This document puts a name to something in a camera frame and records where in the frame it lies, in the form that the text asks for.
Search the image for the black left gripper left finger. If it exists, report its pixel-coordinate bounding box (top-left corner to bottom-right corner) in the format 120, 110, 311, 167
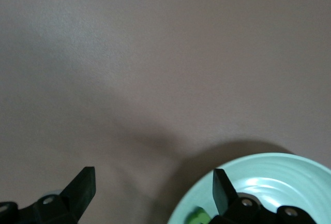
0, 167, 97, 224

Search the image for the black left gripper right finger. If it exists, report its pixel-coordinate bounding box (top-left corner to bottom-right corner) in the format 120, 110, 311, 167
208, 168, 318, 224

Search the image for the green plate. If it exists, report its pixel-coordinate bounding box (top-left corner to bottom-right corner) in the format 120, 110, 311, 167
167, 152, 331, 224

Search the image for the brown table cover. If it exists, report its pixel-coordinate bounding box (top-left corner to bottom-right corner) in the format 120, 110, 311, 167
0, 0, 331, 224

